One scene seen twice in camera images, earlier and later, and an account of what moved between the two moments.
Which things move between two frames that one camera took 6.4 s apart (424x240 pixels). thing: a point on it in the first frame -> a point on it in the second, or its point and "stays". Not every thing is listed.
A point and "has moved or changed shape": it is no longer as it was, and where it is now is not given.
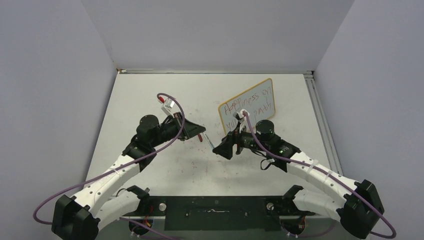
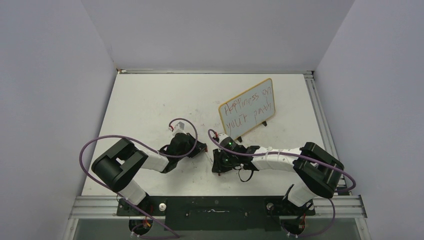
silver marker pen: [211, 145] has moved or changed shape
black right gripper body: [245, 140] -> [225, 163]
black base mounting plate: [223, 213] stays
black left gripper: [190, 129] -> [199, 147]
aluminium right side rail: [323, 123] stays
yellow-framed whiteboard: [258, 102] stays
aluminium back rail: [121, 71] stays
